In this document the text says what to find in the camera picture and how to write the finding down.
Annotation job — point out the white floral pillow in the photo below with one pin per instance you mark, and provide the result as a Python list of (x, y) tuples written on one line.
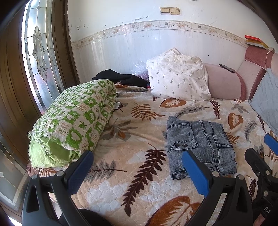
[(178, 76)]

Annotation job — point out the leaf-printed blanket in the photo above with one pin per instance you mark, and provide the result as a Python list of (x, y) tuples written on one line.
[(134, 139)]

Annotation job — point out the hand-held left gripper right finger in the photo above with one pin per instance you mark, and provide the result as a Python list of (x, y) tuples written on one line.
[(195, 173)]

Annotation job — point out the green patterned rolled quilt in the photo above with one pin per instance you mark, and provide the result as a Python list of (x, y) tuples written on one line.
[(71, 121)]

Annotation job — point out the beige wall switch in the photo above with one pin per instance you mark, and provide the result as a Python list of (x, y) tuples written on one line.
[(175, 10), (165, 10)]

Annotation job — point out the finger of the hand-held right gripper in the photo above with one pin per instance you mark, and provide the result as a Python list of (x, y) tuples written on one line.
[(254, 158), (272, 145)]

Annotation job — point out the yellow-edged book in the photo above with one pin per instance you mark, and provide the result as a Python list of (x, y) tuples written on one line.
[(257, 44)]

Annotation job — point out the pink padded headboard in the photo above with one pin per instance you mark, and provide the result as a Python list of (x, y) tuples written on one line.
[(221, 82)]

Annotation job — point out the red book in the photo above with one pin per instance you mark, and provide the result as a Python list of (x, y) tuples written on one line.
[(253, 38)]

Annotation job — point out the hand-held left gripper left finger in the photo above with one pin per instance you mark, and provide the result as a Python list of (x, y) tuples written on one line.
[(79, 171)]

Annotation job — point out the grey-blue quilted pillow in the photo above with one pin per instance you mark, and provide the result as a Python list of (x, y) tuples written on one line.
[(267, 93)]

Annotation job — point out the black garment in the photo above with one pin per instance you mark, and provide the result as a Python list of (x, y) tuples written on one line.
[(121, 78)]

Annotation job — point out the clear plastic bag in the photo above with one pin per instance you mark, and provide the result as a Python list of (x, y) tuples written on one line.
[(140, 68)]

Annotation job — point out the stained glass window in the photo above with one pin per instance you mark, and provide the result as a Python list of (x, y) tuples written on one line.
[(37, 54)]

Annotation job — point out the wooden window frame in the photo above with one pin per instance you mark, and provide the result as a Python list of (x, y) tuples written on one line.
[(63, 54)]

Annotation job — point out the grey denim pants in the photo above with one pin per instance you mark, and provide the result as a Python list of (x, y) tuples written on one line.
[(195, 134)]

